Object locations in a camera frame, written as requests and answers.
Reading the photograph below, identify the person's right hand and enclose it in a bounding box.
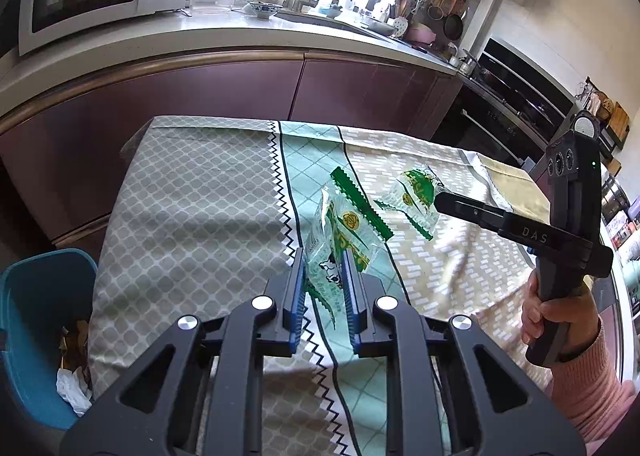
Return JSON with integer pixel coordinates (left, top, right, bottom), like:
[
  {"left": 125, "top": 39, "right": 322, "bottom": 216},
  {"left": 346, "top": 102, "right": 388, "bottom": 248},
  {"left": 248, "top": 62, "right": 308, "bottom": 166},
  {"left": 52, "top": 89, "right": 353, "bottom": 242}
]
[{"left": 520, "top": 268, "right": 602, "bottom": 359}]

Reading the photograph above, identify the white tissue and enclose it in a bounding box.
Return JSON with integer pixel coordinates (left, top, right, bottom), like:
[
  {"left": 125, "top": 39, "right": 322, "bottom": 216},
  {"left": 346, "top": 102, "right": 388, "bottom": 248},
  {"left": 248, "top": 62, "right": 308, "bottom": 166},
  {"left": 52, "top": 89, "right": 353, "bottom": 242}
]
[{"left": 56, "top": 367, "right": 95, "bottom": 414}]

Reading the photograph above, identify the clear glass container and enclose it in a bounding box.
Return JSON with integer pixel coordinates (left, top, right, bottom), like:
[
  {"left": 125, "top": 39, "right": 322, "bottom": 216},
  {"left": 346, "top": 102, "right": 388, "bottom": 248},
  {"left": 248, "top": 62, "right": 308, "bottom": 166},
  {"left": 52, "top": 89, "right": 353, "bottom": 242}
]
[{"left": 189, "top": 0, "right": 241, "bottom": 14}]

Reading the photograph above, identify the kitchen counter with purple cabinets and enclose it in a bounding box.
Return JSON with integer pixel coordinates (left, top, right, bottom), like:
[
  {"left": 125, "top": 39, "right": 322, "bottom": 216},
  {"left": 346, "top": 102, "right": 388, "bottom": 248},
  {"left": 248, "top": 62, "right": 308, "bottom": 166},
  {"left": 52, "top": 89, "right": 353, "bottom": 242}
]
[{"left": 0, "top": 6, "right": 463, "bottom": 257}]

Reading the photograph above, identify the gold foil snack wrapper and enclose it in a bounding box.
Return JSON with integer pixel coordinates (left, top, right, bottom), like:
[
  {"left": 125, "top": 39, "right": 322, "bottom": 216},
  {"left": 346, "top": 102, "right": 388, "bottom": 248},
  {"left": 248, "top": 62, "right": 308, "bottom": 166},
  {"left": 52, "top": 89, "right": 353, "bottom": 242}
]
[{"left": 57, "top": 318, "right": 91, "bottom": 372}]

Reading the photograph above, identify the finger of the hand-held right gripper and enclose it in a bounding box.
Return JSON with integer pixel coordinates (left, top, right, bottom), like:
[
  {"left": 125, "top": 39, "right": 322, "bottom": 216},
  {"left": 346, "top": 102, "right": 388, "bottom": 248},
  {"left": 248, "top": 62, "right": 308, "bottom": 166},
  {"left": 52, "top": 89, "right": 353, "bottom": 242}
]
[{"left": 434, "top": 191, "right": 507, "bottom": 233}]

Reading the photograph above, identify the metal pot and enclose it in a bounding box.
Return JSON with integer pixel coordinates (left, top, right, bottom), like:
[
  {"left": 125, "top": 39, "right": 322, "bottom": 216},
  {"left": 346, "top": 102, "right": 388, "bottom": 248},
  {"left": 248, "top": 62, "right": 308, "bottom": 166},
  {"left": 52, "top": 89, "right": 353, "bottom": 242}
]
[{"left": 457, "top": 53, "right": 482, "bottom": 77}]

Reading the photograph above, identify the printed tablecloth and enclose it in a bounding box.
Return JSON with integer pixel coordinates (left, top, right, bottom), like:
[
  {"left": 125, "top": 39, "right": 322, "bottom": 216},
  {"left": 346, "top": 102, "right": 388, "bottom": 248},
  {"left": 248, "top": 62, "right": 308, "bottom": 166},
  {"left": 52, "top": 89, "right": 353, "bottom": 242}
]
[{"left": 87, "top": 115, "right": 553, "bottom": 456}]

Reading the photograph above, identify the person's right forearm pink sleeve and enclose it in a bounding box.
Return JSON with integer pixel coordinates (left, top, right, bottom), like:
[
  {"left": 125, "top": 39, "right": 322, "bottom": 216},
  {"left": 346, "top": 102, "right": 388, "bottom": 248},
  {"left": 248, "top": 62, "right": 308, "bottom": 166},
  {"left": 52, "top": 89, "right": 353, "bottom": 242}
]
[{"left": 550, "top": 321, "right": 640, "bottom": 444}]

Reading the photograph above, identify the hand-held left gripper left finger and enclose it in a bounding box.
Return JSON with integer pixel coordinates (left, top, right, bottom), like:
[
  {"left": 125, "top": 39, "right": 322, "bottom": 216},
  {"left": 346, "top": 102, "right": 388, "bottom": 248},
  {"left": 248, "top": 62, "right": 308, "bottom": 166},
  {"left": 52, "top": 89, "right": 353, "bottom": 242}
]
[{"left": 60, "top": 247, "right": 307, "bottom": 456}]

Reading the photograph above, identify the green and clear plastic wrapper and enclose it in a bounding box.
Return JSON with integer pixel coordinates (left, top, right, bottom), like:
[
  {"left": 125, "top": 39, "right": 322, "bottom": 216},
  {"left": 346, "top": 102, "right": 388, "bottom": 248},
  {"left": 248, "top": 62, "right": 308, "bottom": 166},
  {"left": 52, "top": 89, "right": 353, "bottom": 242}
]
[
  {"left": 375, "top": 165, "right": 446, "bottom": 241},
  {"left": 302, "top": 167, "right": 396, "bottom": 329}
]

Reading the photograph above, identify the blue plastic trash bin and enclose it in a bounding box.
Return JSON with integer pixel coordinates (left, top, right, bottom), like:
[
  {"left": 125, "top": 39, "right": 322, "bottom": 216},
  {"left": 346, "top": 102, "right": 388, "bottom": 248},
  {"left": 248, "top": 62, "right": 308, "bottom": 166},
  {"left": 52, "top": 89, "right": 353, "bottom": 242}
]
[{"left": 0, "top": 248, "right": 98, "bottom": 432}]

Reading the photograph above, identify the cluttered storage rack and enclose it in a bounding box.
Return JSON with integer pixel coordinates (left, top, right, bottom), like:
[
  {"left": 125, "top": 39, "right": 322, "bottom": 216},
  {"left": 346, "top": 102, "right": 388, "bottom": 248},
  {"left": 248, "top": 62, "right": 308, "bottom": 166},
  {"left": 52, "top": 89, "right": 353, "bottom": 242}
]
[{"left": 575, "top": 78, "right": 640, "bottom": 262}]

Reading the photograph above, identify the pink pot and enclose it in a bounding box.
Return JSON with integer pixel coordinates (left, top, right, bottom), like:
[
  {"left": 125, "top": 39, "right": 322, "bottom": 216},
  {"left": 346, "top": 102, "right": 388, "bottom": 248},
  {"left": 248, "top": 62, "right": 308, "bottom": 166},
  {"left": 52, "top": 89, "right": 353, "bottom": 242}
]
[{"left": 404, "top": 23, "right": 436, "bottom": 45}]

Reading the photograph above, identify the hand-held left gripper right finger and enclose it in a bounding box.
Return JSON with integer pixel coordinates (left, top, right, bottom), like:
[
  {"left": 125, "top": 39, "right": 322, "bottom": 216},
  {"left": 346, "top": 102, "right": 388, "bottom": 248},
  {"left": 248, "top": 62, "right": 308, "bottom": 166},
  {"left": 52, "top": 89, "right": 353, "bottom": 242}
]
[{"left": 340, "top": 251, "right": 586, "bottom": 456}]

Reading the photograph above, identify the black built-in oven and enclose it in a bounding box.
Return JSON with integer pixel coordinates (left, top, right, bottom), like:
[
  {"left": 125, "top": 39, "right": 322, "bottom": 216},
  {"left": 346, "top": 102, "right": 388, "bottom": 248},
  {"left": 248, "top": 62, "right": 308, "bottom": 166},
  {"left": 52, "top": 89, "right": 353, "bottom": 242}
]
[{"left": 435, "top": 38, "right": 576, "bottom": 172}]

